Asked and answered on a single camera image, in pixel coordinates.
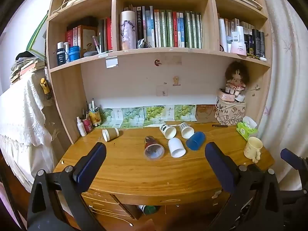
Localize clear plastic cup red print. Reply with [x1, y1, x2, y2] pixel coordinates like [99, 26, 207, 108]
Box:
[143, 136, 165, 161]

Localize white pink device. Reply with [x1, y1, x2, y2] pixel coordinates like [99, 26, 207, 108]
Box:
[230, 42, 247, 56]

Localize white spray bottle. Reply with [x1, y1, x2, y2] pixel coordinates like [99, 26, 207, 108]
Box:
[76, 116, 87, 137]

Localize red pen holder can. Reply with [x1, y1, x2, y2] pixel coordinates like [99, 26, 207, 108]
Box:
[82, 117, 94, 133]

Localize white paper cup black print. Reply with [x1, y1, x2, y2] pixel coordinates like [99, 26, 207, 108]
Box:
[159, 124, 177, 139]

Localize row of red and dark books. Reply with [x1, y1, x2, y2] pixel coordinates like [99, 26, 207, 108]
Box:
[65, 16, 113, 54]

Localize yellow printed can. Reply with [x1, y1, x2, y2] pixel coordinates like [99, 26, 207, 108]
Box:
[90, 109, 102, 127]

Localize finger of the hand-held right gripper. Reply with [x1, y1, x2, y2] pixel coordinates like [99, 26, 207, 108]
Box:
[280, 148, 308, 190]

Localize wooden bookshelf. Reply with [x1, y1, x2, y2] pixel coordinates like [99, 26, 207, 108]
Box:
[45, 0, 273, 145]

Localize blue jar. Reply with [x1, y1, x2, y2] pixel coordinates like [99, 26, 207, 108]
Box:
[69, 46, 81, 61]

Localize grape print tissue pack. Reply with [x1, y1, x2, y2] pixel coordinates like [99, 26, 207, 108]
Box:
[121, 107, 145, 128]
[143, 105, 166, 127]
[174, 104, 197, 122]
[99, 108, 123, 128]

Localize white paper label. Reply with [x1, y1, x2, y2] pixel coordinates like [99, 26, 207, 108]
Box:
[106, 57, 119, 69]

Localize white paper cup dotted print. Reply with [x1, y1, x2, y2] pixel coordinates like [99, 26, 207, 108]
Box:
[179, 122, 195, 139]

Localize dark bottle white cap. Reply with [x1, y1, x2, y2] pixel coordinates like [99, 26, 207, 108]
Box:
[56, 42, 66, 66]

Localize stack of books and papers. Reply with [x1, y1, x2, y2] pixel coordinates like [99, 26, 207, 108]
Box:
[10, 52, 46, 85]

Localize white lace cloth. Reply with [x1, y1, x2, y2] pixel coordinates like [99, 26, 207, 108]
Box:
[0, 73, 54, 188]

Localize row of green and white books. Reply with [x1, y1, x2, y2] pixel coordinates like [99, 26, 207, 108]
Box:
[136, 5, 203, 49]

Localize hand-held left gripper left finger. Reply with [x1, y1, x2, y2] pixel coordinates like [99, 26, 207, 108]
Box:
[27, 142, 107, 231]

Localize white slim bottle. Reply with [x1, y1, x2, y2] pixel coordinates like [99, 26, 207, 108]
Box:
[64, 42, 71, 63]

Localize white floral curtain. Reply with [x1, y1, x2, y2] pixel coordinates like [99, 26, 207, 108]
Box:
[255, 0, 308, 174]

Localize cream ceramic mug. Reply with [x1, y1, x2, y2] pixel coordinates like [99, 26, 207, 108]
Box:
[244, 137, 263, 163]

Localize brown paper cup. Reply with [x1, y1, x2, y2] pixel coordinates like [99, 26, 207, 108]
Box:
[102, 127, 120, 142]

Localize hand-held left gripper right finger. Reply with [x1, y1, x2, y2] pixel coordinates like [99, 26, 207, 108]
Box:
[204, 142, 285, 231]

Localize blue plastic cup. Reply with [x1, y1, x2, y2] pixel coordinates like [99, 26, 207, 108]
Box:
[186, 131, 206, 151]

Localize brown haired rag doll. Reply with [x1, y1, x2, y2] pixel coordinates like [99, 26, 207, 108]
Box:
[225, 61, 250, 96]

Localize wooden desk drawers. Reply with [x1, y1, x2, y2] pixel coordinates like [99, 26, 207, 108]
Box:
[80, 189, 142, 223]

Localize pink dotted box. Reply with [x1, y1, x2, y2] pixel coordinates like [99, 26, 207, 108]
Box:
[218, 89, 236, 102]

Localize printed fabric basket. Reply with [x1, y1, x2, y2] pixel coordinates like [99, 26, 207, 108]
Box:
[215, 98, 247, 126]

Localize green framed picture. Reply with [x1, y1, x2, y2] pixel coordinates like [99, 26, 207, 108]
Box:
[26, 13, 49, 60]

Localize brown print tissue pack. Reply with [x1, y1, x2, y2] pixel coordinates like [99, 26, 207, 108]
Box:
[195, 104, 216, 123]

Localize white cable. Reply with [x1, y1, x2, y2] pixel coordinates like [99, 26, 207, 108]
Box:
[49, 0, 83, 16]

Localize green tissue pack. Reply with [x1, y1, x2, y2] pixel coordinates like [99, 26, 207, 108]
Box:
[236, 116, 258, 141]

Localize green white bottle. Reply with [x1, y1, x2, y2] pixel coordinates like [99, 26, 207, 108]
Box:
[137, 204, 160, 215]

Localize yellow toy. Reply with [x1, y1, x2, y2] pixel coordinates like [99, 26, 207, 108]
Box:
[40, 78, 52, 100]

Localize black boxes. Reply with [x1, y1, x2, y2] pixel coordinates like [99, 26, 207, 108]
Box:
[251, 29, 265, 57]

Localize plain white cup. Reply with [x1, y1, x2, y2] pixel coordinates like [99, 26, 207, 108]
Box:
[168, 138, 186, 158]

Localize white floral tube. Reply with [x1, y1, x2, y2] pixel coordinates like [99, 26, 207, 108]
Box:
[120, 10, 137, 51]

